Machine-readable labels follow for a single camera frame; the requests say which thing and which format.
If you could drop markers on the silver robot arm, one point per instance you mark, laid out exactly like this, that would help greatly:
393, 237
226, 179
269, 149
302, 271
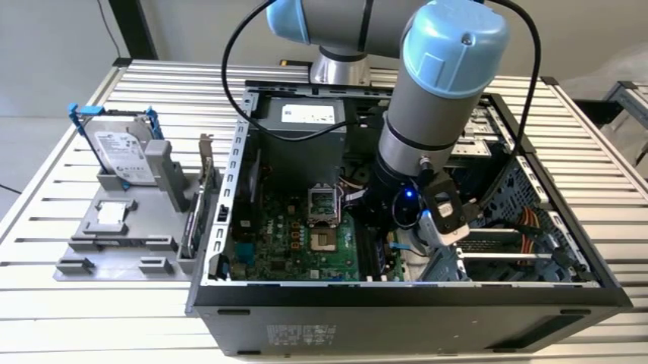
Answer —
430, 113

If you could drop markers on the black RAM slot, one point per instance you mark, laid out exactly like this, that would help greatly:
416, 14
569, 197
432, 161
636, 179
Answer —
374, 273
386, 275
369, 261
362, 254

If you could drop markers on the metal locking lever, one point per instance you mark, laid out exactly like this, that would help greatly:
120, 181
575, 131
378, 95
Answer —
339, 199

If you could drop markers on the CPU socket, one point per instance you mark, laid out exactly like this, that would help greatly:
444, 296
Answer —
323, 240

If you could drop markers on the grey power supply unit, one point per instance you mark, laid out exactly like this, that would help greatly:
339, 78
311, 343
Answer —
298, 159

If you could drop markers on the metal drive cage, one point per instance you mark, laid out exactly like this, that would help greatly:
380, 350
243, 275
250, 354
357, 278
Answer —
473, 148

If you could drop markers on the green motherboard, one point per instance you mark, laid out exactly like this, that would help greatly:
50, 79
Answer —
283, 235

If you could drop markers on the black case fan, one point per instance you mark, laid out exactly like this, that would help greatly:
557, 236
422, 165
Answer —
250, 204

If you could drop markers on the perforated metal disk bay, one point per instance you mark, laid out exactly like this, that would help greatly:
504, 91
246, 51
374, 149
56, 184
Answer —
532, 189

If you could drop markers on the blue rear port block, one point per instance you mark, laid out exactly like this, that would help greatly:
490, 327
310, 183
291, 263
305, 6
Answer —
243, 253

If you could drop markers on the black grey PC case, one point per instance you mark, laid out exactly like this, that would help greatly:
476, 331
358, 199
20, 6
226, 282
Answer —
354, 326

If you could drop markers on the graphics card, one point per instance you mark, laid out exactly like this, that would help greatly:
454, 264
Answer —
207, 189

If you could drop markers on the grey parts rack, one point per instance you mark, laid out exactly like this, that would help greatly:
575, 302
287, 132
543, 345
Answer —
147, 223

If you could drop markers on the silver CPU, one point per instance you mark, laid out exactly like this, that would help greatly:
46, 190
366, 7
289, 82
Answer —
111, 212

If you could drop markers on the hard disk in blue carrier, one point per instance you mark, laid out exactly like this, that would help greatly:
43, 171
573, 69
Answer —
119, 151

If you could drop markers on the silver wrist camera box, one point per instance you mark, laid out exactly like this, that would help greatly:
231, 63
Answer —
445, 231

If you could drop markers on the black frame post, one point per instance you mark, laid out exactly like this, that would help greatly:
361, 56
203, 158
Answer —
139, 30

